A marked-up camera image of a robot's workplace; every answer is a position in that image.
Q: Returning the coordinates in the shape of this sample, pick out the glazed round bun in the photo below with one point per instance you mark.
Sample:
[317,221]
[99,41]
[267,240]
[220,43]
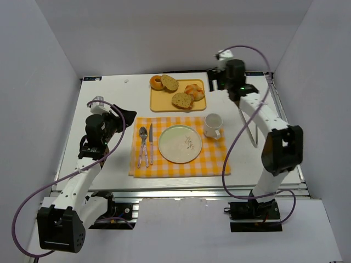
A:
[195,91]

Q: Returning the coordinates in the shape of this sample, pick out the silver spoon pink handle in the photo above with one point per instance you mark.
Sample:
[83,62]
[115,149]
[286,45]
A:
[141,153]

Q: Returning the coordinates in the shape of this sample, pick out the left blue corner label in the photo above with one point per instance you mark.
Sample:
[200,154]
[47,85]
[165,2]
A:
[92,78]

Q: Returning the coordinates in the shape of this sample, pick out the pale green floral plate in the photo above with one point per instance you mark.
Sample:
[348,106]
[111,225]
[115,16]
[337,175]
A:
[180,144]

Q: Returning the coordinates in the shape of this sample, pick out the silver knife pink handle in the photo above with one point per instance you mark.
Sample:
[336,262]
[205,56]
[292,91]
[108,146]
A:
[151,144]

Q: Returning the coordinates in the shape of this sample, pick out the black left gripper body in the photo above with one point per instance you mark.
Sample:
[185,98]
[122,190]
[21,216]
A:
[118,120]

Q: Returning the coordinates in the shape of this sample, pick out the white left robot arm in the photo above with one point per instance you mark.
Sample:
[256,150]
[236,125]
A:
[62,226]

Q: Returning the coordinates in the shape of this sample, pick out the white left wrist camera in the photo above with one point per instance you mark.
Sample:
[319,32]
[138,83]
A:
[97,106]

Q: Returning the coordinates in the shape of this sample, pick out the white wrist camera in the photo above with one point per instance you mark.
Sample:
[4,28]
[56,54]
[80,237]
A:
[97,106]
[223,56]

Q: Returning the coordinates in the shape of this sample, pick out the right blue corner label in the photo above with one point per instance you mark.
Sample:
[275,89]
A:
[254,73]

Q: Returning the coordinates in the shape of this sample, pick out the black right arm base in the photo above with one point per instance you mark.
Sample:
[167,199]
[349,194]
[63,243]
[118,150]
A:
[251,216]

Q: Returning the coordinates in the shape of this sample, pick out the seeded bread slice rear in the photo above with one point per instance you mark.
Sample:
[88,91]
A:
[169,82]

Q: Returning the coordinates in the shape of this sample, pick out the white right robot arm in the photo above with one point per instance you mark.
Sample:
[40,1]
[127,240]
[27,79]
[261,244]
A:
[283,147]

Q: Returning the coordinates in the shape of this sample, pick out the ring doughnut bread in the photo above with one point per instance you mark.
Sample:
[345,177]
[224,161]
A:
[155,82]

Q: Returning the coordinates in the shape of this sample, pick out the yellow plastic tray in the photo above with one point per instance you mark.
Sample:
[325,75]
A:
[167,101]

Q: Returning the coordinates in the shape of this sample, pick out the yellow checkered cloth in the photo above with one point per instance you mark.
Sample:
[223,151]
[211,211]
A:
[209,162]

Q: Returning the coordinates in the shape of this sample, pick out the white ceramic mug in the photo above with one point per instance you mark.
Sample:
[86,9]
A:
[212,125]

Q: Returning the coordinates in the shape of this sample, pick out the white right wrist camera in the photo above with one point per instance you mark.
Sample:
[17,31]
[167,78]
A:
[223,56]

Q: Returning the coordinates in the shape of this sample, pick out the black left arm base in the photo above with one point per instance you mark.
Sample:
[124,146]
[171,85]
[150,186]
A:
[119,215]

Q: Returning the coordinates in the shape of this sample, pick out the seeded bread slice front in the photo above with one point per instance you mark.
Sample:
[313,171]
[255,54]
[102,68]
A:
[182,100]

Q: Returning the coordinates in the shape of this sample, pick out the seeded bread slice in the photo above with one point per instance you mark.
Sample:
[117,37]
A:
[169,82]
[182,100]

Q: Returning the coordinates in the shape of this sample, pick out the blue corner label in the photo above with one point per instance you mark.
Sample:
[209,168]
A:
[254,73]
[92,78]

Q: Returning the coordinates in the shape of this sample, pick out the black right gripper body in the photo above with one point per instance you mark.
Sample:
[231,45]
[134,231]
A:
[215,79]

